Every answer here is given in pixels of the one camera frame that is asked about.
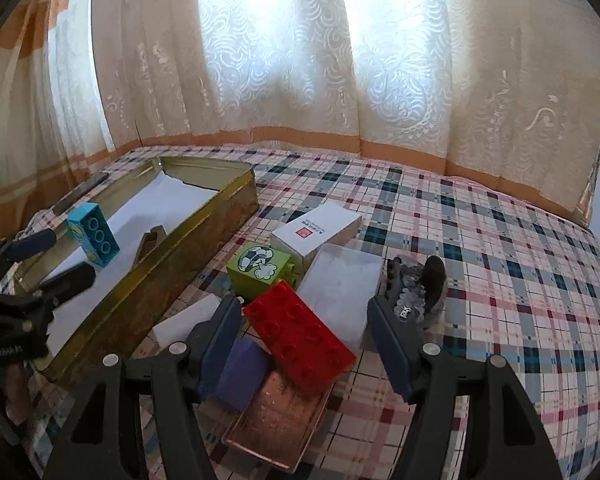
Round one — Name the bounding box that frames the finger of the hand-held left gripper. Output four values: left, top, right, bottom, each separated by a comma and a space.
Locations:
0, 262, 97, 321
0, 230, 57, 281

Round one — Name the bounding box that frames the red toy block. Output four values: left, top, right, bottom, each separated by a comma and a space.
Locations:
242, 280, 357, 395

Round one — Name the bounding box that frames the white paper lining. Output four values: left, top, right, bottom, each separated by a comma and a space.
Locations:
45, 175, 220, 356

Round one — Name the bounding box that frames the white cardboard box red label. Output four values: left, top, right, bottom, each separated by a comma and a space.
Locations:
270, 203, 363, 272

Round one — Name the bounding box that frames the black sequin hair claw clip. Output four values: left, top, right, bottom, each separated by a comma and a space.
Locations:
384, 255, 449, 328

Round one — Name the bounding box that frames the purple block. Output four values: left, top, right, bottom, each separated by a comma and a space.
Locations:
212, 337, 271, 413

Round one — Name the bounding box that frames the blue toy block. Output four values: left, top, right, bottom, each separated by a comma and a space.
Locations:
66, 203, 120, 267

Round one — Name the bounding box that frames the dark flat object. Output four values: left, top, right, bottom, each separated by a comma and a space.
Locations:
50, 172, 110, 213

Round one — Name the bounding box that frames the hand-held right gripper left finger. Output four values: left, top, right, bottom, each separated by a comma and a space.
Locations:
42, 295, 243, 480

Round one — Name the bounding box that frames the clear plastic box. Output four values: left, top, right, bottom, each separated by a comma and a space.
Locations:
296, 243, 385, 348

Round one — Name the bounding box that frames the person's left hand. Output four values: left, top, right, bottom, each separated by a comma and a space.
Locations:
4, 360, 35, 427

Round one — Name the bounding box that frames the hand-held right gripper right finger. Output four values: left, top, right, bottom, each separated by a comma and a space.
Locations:
366, 296, 563, 480

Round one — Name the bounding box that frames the cream curtain with orange bands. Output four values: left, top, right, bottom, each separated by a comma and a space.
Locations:
0, 0, 116, 256

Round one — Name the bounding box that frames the white block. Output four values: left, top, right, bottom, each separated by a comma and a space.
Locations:
152, 294, 221, 348

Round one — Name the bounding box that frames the green mushroom print toy block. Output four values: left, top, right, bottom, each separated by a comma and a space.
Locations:
226, 241, 298, 297

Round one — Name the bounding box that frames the gold metal tin box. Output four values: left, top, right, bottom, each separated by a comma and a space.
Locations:
12, 156, 259, 391

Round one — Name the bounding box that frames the copper coloured metal tray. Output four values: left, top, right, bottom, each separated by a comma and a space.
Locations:
221, 372, 333, 473

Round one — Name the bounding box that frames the cream lace curtain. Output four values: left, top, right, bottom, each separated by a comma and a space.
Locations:
91, 0, 600, 216

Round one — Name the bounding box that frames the plaid bed sheet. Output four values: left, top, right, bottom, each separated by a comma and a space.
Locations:
0, 145, 600, 480

